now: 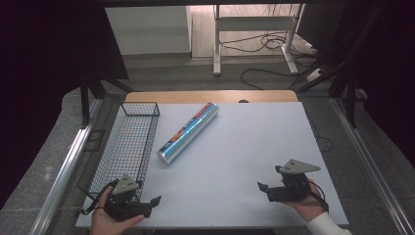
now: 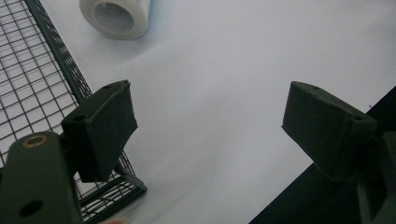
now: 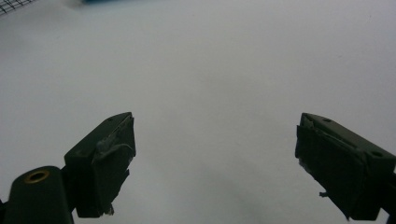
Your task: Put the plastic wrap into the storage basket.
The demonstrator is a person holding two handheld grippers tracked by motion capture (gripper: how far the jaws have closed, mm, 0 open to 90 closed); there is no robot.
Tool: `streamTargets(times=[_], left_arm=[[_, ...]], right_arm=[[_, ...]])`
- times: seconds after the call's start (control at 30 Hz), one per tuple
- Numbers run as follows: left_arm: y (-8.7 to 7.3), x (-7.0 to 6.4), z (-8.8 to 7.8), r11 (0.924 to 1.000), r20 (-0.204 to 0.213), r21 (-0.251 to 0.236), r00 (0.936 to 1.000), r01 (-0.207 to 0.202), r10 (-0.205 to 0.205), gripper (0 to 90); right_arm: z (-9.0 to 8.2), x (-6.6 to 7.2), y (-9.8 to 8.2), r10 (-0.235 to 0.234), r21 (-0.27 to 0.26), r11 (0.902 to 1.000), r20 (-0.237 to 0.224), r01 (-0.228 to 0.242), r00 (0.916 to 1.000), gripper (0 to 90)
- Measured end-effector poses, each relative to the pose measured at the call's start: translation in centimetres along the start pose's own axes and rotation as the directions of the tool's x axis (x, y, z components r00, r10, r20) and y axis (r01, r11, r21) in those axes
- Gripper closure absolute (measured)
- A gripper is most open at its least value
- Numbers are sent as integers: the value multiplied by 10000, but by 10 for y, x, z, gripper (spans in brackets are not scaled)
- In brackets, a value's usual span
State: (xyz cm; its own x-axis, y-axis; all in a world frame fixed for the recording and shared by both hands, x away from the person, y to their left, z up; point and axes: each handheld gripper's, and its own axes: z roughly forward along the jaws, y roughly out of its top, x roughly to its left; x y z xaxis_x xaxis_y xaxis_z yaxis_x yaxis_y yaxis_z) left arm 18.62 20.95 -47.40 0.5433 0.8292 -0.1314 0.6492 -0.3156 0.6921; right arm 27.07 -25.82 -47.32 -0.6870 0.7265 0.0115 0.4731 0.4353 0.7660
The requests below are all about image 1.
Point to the aluminium rail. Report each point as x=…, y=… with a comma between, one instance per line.
x=368, y=163
x=63, y=173

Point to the white metal desk frame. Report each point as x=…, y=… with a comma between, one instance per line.
x=253, y=23

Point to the white cabinet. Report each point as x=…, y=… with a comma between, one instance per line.
x=148, y=29

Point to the silver foil roll blue label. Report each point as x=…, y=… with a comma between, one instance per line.
x=187, y=133

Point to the person's right hand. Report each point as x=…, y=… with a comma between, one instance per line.
x=308, y=207

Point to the wooden table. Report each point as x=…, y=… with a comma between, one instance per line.
x=208, y=97

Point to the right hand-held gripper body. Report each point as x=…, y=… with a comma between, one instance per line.
x=295, y=187

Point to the person's left hand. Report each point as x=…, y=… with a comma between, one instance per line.
x=104, y=222

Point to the white table mat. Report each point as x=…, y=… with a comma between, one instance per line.
x=235, y=156

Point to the black metal stand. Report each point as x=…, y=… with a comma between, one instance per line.
x=93, y=88
x=339, y=71

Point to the white power strip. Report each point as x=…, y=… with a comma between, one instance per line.
x=313, y=75

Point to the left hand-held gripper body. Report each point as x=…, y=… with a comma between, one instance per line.
x=122, y=186

